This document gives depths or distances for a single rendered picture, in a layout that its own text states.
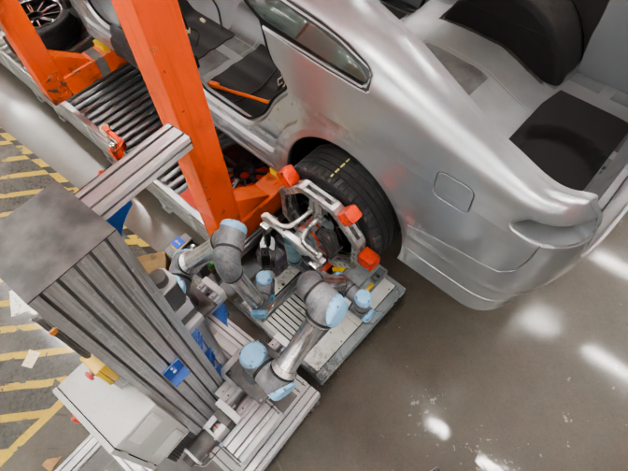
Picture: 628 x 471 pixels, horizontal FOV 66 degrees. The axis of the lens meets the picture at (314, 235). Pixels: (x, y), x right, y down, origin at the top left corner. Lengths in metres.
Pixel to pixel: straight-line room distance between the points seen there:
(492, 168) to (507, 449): 1.83
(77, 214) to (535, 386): 2.73
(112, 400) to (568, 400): 2.52
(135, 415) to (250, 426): 0.59
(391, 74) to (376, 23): 0.20
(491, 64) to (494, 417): 2.10
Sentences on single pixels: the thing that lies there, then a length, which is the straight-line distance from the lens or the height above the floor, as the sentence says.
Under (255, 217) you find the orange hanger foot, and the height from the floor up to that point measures 0.64.
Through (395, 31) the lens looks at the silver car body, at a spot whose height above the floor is 1.85.
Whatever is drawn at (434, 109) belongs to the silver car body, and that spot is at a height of 1.72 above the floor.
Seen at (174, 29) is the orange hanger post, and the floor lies 1.95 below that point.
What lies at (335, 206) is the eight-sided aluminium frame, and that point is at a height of 1.12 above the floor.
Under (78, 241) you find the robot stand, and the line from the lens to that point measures 1.25.
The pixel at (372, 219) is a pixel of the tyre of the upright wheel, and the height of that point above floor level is 1.06.
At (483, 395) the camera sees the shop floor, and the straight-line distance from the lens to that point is 3.18.
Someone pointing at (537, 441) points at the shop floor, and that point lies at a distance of 3.22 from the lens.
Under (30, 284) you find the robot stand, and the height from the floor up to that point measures 2.03.
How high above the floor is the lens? 2.97
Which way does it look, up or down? 58 degrees down
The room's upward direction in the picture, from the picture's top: 4 degrees counter-clockwise
